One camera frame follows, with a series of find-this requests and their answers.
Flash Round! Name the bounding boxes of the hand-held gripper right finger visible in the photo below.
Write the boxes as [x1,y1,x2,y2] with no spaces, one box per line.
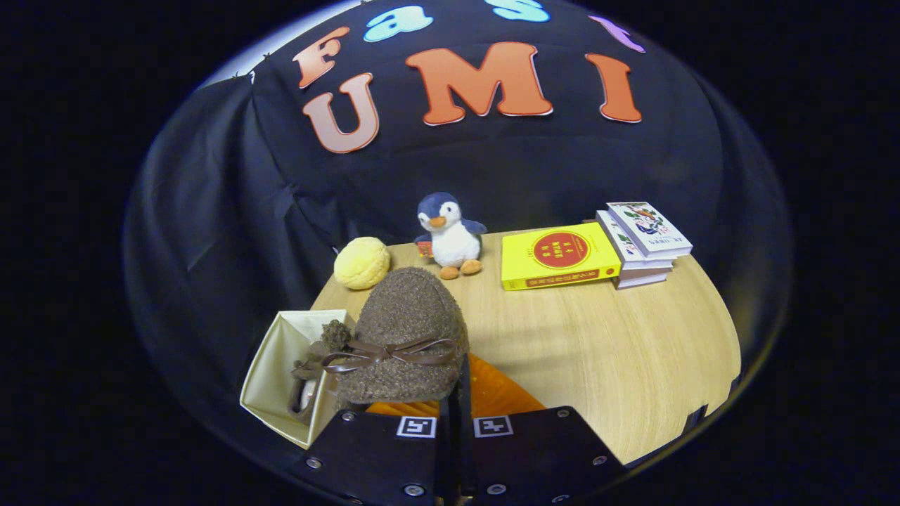
[459,351,626,506]

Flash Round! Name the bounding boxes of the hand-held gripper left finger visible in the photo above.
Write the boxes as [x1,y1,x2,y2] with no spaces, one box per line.
[292,399,458,506]

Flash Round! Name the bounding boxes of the brown fuzzy shoe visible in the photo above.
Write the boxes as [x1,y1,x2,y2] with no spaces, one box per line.
[321,266,471,406]
[287,319,354,424]

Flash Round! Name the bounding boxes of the cream fabric storage box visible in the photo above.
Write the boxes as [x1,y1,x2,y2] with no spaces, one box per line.
[239,309,356,450]

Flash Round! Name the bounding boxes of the yellow plush bun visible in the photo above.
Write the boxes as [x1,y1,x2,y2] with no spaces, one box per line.
[333,236,392,292]

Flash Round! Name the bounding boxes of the yellow book with red circle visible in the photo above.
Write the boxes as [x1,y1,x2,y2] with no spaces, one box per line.
[500,221,624,292]

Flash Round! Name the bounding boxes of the blue white penguin plush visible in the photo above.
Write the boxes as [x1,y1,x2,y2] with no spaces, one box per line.
[413,192,489,281]

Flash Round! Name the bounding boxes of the black backdrop cloth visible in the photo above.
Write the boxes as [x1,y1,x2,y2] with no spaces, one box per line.
[123,0,795,480]

